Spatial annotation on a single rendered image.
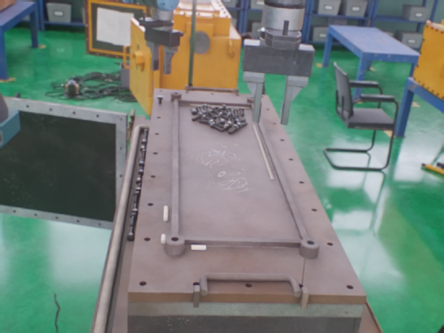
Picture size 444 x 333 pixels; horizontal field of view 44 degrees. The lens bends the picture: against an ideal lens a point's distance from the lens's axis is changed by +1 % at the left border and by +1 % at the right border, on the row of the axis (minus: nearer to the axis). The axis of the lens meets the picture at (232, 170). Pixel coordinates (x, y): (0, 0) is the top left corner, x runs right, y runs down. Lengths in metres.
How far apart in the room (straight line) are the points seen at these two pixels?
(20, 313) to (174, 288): 2.20
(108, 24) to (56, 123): 3.12
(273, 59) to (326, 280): 0.44
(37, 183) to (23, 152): 0.16
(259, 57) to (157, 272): 0.45
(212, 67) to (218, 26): 0.28
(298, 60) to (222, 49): 2.92
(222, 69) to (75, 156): 1.80
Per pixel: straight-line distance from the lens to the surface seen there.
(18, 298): 3.30
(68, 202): 2.57
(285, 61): 1.04
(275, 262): 1.14
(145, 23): 1.87
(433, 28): 5.66
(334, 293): 1.09
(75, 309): 3.17
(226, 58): 3.97
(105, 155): 2.39
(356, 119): 5.02
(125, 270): 1.31
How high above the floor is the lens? 1.99
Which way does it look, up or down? 25 degrees down
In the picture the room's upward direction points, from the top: 6 degrees clockwise
